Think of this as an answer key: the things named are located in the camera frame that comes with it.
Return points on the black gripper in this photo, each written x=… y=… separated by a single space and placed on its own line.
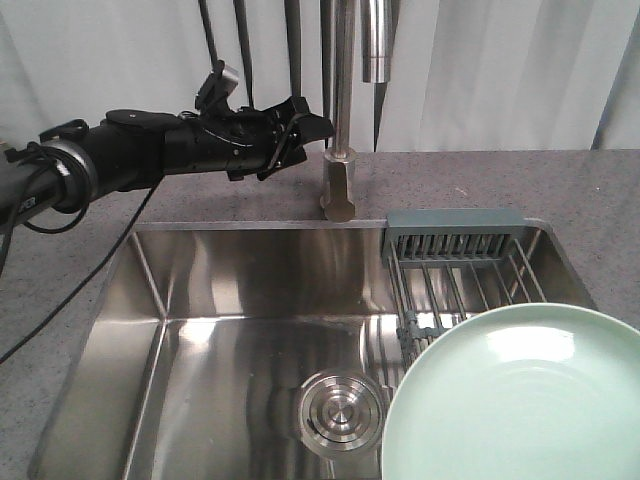
x=245 y=142

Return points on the light green round plate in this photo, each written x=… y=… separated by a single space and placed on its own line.
x=530 y=391

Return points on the grey metal drying rack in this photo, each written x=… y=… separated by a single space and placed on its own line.
x=448 y=265

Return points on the stainless steel faucet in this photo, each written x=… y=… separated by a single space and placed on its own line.
x=378 y=21

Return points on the white pleated curtain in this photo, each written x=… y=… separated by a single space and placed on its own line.
x=465 y=75

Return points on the stainless steel sink basin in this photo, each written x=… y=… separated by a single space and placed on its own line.
x=206 y=332

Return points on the round steel drain cover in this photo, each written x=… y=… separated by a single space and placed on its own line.
x=340 y=413

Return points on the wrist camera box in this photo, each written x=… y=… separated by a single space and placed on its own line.
x=212 y=97

